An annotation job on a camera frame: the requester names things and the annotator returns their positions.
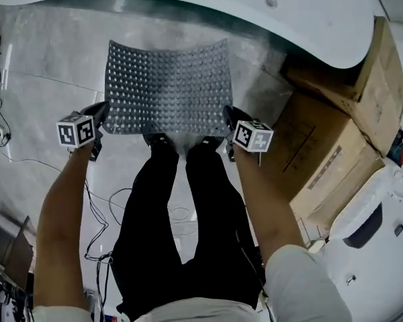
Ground person's left black shoe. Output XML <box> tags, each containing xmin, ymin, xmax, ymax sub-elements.
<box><xmin>143</xmin><ymin>132</ymin><xmax>173</xmax><ymax>148</ymax></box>

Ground grey perforated rubber mat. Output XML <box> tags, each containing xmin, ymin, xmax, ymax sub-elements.
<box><xmin>101</xmin><ymin>38</ymin><xmax>235</xmax><ymax>138</ymax></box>

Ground person's black shoe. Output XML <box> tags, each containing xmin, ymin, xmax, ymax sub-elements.
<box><xmin>200</xmin><ymin>136</ymin><xmax>226</xmax><ymax>151</ymax></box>
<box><xmin>143</xmin><ymin>132</ymin><xmax>173</xmax><ymax>148</ymax></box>

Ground pile of assorted equipment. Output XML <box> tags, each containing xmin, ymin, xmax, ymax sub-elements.
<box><xmin>0</xmin><ymin>263</ymin><xmax>35</xmax><ymax>322</ymax></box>

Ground white bathtub with dark interior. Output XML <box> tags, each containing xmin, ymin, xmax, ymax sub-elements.
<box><xmin>0</xmin><ymin>0</ymin><xmax>377</xmax><ymax>70</ymax></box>

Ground black box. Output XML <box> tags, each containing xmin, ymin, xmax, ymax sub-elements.
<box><xmin>0</xmin><ymin>215</ymin><xmax>35</xmax><ymax>282</ymax></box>

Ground person's right black shoe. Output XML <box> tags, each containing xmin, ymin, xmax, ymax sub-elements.
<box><xmin>200</xmin><ymin>136</ymin><xmax>226</xmax><ymax>151</ymax></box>

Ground person's black trousers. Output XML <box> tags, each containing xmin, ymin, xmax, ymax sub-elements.
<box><xmin>111</xmin><ymin>142</ymin><xmax>267</xmax><ymax>320</ymax></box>

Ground white toilet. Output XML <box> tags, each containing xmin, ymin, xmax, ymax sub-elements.
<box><xmin>322</xmin><ymin>164</ymin><xmax>403</xmax><ymax>322</ymax></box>

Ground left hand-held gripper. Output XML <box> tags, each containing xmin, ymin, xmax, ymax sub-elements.
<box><xmin>55</xmin><ymin>101</ymin><xmax>110</xmax><ymax>162</ymax></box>

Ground person's right forearm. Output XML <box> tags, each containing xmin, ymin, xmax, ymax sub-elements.
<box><xmin>232</xmin><ymin>148</ymin><xmax>307</xmax><ymax>268</ymax></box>

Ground person's left forearm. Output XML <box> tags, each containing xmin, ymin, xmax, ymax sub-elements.
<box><xmin>32</xmin><ymin>142</ymin><xmax>102</xmax><ymax>312</ymax></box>

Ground person's white shirt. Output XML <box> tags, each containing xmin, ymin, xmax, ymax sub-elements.
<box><xmin>31</xmin><ymin>244</ymin><xmax>353</xmax><ymax>322</ymax></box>

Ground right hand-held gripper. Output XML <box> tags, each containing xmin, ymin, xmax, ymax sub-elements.
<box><xmin>221</xmin><ymin>105</ymin><xmax>275</xmax><ymax>162</ymax></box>

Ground red and teal power tool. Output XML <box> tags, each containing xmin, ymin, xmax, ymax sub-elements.
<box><xmin>387</xmin><ymin>128</ymin><xmax>403</xmax><ymax>164</ymax></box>

